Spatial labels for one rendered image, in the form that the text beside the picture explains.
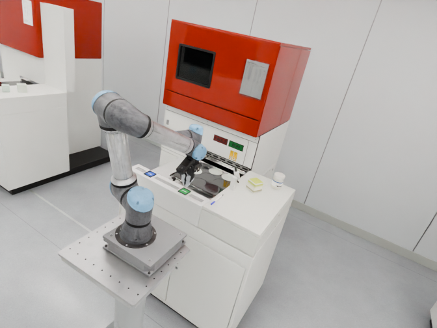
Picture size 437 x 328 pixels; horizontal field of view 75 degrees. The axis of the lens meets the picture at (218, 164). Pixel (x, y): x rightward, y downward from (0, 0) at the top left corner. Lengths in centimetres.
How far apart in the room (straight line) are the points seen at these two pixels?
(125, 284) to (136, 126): 65
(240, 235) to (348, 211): 227
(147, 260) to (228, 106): 113
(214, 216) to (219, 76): 94
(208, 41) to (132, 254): 137
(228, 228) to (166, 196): 42
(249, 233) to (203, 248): 33
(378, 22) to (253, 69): 168
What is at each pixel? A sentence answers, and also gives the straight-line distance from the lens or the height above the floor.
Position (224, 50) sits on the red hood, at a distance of 197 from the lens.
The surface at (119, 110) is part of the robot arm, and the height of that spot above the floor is 150.
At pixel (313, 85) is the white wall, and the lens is 333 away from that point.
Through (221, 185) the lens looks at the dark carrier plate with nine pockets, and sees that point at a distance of 190.
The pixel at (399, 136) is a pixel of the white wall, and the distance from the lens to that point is 333.
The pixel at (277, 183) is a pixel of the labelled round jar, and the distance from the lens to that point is 188.
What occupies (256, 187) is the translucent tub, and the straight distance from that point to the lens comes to 176.
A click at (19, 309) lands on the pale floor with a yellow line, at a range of 240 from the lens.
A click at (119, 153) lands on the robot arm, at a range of 127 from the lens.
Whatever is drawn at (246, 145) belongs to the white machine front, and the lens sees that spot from 201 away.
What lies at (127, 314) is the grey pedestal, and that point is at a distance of 174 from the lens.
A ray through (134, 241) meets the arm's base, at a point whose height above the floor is 91.
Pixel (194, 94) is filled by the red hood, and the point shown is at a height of 137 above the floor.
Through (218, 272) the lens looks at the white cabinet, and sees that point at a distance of 172.
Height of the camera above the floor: 183
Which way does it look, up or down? 25 degrees down
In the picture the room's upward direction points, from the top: 12 degrees clockwise
